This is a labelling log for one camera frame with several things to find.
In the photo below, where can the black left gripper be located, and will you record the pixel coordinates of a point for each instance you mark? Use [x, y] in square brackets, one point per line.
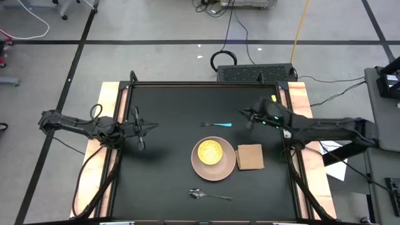
[129, 130]

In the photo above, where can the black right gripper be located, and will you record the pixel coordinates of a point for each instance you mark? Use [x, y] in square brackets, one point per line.
[272, 112]

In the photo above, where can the small yellow bowl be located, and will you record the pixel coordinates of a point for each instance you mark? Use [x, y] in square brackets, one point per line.
[210, 152]

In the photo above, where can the large tan ceramic bowl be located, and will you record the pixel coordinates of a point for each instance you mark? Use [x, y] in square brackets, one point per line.
[218, 172]

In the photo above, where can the silver metal spoon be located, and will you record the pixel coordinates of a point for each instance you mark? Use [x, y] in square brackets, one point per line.
[196, 193]

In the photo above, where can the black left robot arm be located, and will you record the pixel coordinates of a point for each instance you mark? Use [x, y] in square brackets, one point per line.
[78, 125]

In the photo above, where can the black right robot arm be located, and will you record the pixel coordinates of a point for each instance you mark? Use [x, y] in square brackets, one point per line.
[328, 128]

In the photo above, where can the yellow tag on gripper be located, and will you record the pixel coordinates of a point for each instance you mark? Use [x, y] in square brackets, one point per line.
[273, 98]

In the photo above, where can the black perforated computer case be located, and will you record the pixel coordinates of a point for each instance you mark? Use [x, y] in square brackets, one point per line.
[250, 73]

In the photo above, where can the folded brown napkin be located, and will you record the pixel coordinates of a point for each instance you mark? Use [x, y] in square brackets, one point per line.
[250, 157]

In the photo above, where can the white paper sheet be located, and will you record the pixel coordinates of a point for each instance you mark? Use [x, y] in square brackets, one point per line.
[337, 170]

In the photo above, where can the black diagonal stand beam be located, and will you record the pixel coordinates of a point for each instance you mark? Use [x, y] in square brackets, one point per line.
[347, 153]

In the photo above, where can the grey equipment box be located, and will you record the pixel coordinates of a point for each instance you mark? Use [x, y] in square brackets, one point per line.
[250, 3]

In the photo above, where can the grey cart top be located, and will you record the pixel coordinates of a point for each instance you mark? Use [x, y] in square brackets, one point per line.
[384, 137]

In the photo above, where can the grey office chair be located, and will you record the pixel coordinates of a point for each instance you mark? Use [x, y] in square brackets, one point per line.
[64, 15]

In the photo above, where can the black monitor device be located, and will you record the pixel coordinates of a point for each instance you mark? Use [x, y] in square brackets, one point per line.
[387, 90]

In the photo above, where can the grey furniture foot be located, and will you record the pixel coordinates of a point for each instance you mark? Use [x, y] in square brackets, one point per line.
[9, 82]

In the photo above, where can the black keyboard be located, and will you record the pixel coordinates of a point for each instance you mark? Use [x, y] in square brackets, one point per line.
[393, 190]

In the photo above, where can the red and black cart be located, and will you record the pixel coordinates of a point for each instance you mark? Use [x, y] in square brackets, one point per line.
[5, 40]

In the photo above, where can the black aluminium table frame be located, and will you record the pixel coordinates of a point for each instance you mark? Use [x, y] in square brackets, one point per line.
[203, 83]

